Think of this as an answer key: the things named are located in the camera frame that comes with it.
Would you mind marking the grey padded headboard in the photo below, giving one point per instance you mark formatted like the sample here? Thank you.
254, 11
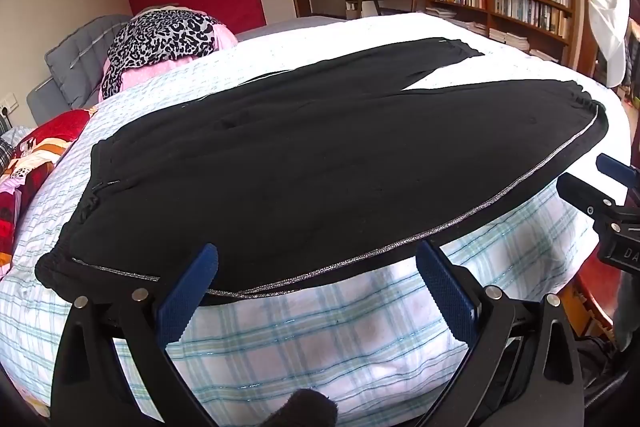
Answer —
75, 57

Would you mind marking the pink blanket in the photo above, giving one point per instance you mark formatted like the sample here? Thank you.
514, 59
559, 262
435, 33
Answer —
150, 74

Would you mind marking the wall socket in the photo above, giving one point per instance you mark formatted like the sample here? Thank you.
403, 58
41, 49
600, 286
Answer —
7, 106

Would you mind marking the person's left hand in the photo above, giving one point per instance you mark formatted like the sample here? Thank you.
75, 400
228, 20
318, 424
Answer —
300, 409

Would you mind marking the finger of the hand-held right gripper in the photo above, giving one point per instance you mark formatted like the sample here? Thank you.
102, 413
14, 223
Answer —
582, 194
617, 169

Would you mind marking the red patterned pillow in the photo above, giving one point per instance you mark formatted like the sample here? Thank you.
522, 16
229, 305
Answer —
45, 142

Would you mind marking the bed with white checked sheet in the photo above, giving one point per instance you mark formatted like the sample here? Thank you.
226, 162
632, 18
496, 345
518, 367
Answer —
325, 347

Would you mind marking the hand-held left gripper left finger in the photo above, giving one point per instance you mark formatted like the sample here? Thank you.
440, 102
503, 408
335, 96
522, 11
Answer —
187, 297

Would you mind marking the piles of magazines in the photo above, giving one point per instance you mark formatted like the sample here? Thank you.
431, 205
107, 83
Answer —
510, 39

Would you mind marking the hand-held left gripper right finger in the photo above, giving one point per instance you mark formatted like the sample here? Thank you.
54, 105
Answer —
447, 292

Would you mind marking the white hanging cloth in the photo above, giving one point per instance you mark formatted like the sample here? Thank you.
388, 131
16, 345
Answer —
610, 27

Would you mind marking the checked pillow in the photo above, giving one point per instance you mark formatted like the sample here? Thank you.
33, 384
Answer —
7, 152

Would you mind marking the leopard print cloth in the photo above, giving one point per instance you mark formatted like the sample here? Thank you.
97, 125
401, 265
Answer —
160, 37

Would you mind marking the black pants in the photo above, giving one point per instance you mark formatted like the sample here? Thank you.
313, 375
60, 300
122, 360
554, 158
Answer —
300, 167

